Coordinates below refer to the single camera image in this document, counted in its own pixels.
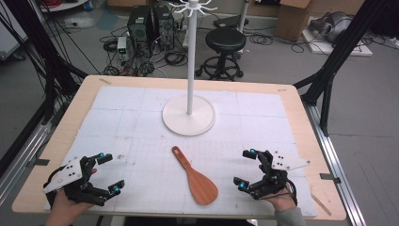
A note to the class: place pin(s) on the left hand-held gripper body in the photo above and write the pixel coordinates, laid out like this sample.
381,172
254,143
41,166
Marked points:
69,174

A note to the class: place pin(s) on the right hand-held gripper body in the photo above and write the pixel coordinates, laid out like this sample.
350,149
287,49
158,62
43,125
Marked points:
276,175

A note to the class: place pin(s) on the wooden rice spatula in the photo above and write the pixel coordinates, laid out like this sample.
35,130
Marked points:
200,186

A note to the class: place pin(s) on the white hook rack stand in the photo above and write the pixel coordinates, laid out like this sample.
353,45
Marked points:
188,122

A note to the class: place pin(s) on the person's right hand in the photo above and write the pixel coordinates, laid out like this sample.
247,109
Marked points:
282,202

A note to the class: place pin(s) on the person's left hand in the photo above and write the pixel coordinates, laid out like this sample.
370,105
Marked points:
64,208

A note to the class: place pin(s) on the black tape piece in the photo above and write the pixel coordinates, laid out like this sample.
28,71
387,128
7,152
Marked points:
42,162
329,178

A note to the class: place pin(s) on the white gridded table mat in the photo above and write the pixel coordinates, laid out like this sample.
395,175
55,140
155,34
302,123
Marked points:
150,157

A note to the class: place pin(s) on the thin wooden strip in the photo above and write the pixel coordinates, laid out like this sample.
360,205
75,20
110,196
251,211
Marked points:
320,204

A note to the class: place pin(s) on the light wooden table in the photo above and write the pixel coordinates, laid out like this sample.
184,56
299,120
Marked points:
301,106

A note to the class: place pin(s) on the small silver power supply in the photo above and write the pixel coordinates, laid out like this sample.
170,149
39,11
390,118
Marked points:
122,47

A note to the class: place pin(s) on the black round stool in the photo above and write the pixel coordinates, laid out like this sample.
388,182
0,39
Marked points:
225,39

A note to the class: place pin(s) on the black computer tower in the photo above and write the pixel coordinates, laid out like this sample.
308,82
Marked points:
164,26
139,28

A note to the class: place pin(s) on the clear plastic bag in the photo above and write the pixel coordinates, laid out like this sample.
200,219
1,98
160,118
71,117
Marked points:
78,22

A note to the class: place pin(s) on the brown cardboard box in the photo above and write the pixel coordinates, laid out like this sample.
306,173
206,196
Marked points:
293,19

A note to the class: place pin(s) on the white flat board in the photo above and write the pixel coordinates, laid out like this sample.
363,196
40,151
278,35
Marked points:
360,50

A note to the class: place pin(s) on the grey bag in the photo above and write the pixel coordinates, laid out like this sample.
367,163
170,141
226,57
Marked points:
332,25

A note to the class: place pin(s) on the aluminium rail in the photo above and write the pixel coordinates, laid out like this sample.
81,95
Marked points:
338,163
22,160

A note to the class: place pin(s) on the black metal frame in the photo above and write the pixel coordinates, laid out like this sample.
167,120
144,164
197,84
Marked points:
47,62
342,47

